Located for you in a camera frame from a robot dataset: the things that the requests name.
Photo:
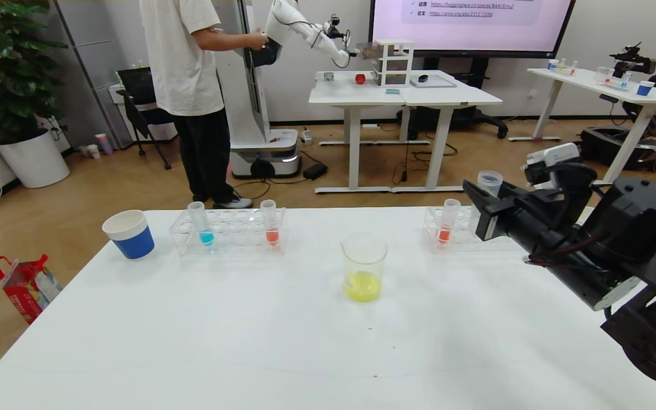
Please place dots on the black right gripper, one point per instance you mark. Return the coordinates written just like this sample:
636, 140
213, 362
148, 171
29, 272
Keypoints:
491, 221

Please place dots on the test tube with red pigment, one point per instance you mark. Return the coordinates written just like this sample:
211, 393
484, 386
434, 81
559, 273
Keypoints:
446, 224
270, 224

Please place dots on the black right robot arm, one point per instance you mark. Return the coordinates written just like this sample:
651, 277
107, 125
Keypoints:
641, 222

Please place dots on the black wheeled robot base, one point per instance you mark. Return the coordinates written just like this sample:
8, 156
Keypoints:
601, 147

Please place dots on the small black robot arm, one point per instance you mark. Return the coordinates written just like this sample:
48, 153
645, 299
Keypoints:
635, 58

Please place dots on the clear plastic test tube rack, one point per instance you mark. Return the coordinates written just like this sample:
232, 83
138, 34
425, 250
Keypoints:
464, 242
236, 224

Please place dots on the clear glass beaker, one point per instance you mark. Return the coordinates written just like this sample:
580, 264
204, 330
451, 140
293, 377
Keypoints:
364, 285

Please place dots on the small clear tube rack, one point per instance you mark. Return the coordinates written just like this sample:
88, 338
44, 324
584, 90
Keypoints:
617, 81

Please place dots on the test tube with blue pigment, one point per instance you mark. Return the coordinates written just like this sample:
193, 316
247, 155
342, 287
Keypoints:
201, 224

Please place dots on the black screen stand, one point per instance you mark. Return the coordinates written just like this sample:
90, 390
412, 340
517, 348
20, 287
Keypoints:
464, 115

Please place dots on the white standing desk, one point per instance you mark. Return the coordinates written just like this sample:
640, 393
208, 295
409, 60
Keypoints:
356, 95
453, 95

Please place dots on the small blue flat object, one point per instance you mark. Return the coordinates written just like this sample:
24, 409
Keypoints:
392, 90

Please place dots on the white drawer organizer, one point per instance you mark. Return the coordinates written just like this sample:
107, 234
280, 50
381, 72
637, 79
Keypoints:
393, 61

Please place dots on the small red object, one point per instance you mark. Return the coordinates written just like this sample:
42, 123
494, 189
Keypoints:
360, 78

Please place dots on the black power adapter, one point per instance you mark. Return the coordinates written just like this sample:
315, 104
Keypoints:
315, 171

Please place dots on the small blue paper cup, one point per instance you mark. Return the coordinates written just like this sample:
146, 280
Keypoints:
645, 88

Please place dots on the white humanoid robot on base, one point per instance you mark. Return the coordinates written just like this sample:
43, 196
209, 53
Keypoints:
245, 114

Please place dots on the person in white t-shirt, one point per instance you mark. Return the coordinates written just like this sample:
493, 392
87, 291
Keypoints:
185, 62

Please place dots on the white paper cup blue sleeve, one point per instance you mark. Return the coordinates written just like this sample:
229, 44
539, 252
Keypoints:
131, 241

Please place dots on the black office chair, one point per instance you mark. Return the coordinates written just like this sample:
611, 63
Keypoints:
137, 90

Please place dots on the pink tumbler cup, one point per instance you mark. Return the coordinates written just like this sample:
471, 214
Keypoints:
104, 144

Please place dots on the small white cup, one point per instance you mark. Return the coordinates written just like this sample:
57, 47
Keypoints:
93, 151

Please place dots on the grey metal cabinet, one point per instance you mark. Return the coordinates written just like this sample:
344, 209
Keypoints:
97, 51

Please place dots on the white round planter pot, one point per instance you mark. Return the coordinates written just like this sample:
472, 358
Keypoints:
33, 161

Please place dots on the red gift bag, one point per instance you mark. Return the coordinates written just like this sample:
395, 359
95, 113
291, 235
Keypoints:
25, 289

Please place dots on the large green leafy plant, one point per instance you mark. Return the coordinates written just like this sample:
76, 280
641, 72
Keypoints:
3, 68

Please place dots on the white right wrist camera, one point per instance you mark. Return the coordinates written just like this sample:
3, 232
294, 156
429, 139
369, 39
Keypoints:
550, 156

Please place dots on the large wall display screen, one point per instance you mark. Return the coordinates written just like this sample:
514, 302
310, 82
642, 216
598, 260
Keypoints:
470, 34

